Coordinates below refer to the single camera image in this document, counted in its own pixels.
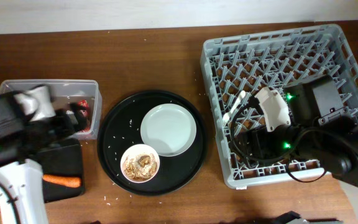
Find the red snack wrapper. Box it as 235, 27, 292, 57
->
77, 100, 91, 132

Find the orange carrot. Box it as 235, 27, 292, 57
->
43, 174, 82, 188

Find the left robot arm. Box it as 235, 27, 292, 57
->
0, 86, 89, 223

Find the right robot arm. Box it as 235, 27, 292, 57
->
230, 75, 358, 221

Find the grey dishwasher rack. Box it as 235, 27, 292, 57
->
200, 24, 358, 190

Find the clear plastic bin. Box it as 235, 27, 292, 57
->
0, 79, 103, 140

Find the black rectangular tray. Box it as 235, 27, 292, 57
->
31, 139, 85, 203

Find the white plastic spoon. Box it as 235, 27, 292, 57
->
223, 90, 246, 126

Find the round black tray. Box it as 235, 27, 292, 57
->
98, 90, 208, 196

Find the bowl with food scraps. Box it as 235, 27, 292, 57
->
120, 144, 160, 184

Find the light grey plate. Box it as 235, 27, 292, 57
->
140, 103, 197, 157

